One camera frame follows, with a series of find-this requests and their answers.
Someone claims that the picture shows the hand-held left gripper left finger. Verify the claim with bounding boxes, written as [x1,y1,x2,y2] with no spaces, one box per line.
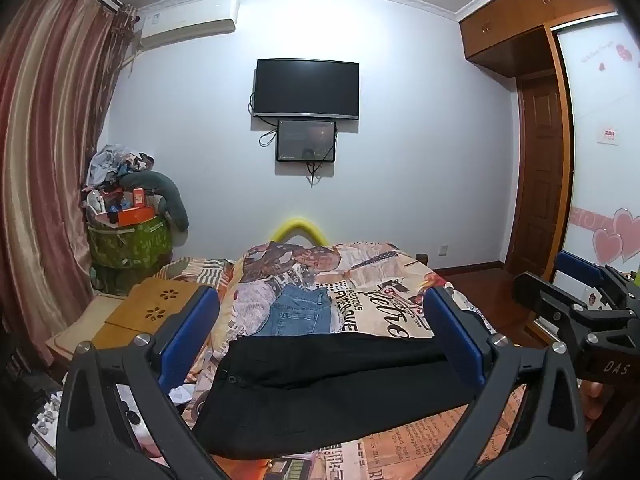
[55,285,236,480]

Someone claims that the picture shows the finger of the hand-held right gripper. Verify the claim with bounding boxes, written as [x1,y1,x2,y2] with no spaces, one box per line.
[552,250,640,312]
[512,270,637,358]

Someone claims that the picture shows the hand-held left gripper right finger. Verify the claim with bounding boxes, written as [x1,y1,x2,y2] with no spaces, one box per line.
[422,286,588,480]

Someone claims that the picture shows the black pants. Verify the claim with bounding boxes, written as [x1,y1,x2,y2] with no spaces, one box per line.
[192,332,481,461]

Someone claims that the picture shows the person's right hand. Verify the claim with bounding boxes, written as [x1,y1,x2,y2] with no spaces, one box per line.
[582,379,610,422]

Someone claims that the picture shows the wooden lap desk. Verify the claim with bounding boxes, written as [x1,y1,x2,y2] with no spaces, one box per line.
[92,277,201,351]

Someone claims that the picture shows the newspaper print blanket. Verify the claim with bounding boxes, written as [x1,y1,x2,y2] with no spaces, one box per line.
[150,241,533,480]

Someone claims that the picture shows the green storage bag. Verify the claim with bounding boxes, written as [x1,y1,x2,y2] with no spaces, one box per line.
[87,215,173,297]

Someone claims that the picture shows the blue jeans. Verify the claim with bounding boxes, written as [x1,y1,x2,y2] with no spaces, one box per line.
[257,284,333,337]

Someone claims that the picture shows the flat orange box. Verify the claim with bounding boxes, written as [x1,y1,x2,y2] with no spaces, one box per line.
[95,207,157,227]

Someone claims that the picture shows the grey plush pillow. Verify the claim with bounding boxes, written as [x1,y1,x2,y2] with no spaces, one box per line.
[120,171,190,232]

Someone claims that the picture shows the yellow foam arch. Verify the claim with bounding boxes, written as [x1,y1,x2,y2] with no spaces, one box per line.
[270,218,329,246]

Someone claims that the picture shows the pile of clothes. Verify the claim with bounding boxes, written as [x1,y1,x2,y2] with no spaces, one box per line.
[86,145,156,192]

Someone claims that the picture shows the small black monitor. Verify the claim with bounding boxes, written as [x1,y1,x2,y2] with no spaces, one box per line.
[276,119,337,163]

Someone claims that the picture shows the striped red curtain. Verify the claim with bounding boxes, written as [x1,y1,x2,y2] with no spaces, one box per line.
[0,0,140,361]

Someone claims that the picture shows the wooden overhead cabinet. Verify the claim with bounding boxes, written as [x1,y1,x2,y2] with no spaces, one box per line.
[459,0,621,79]

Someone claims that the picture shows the white air conditioner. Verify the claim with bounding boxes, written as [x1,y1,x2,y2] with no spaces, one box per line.
[139,0,241,52]

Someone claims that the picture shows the black wall television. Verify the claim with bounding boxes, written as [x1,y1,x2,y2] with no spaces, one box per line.
[252,58,361,121]

